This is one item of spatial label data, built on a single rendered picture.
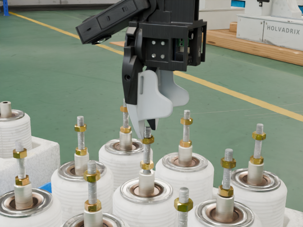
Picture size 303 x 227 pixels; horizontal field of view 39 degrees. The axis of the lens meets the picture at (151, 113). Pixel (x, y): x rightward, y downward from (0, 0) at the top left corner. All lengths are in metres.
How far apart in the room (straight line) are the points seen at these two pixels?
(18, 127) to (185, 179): 0.41
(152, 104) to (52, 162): 0.50
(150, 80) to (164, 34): 0.06
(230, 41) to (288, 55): 0.61
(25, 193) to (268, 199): 0.33
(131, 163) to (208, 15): 3.33
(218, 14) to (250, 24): 0.72
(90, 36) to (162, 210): 0.25
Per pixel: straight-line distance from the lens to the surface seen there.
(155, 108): 0.53
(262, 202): 0.64
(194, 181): 0.68
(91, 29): 0.56
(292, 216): 0.74
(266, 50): 3.18
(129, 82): 0.52
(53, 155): 0.99
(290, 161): 1.41
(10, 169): 0.91
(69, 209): 0.67
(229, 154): 0.53
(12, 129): 0.94
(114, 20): 0.55
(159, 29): 0.51
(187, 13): 0.51
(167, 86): 0.58
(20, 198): 0.60
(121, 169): 0.73
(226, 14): 4.13
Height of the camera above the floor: 0.54
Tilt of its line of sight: 18 degrees down
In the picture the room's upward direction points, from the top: 1 degrees clockwise
